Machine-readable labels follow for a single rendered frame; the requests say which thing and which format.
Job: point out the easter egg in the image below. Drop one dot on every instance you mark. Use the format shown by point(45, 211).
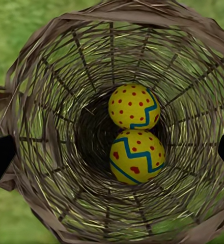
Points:
point(133, 106)
point(136, 156)

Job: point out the wicker basket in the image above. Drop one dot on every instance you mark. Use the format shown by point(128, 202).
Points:
point(71, 171)

